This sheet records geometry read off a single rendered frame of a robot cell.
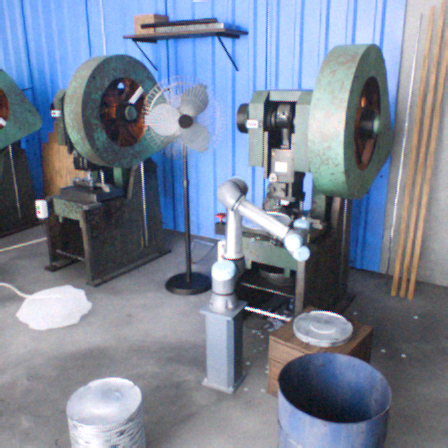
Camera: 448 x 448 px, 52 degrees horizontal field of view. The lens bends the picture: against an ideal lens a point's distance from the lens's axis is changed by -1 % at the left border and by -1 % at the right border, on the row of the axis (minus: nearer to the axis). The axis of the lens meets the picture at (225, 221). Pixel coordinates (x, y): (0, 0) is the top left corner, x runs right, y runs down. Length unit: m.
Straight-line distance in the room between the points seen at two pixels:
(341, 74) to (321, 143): 0.33
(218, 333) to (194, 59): 2.81
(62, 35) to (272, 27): 2.59
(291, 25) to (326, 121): 1.87
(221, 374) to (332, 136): 1.33
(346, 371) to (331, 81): 1.32
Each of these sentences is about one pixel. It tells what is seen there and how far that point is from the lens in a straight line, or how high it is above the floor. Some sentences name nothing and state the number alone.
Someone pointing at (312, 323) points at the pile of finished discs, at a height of 0.38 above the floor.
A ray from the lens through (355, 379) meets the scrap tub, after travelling 2.07.
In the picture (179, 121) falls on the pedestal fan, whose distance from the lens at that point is 3.18.
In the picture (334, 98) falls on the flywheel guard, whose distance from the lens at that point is 2.29.
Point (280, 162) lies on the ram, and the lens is 2.76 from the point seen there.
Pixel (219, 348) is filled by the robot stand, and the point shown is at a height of 0.25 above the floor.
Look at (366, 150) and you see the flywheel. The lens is 2.91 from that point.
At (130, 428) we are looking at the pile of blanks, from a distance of 1.98.
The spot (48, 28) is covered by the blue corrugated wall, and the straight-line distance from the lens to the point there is 5.93.
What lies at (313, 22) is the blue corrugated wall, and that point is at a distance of 3.97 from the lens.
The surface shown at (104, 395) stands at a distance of 2.06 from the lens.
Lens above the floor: 1.58
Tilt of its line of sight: 18 degrees down
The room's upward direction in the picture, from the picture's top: straight up
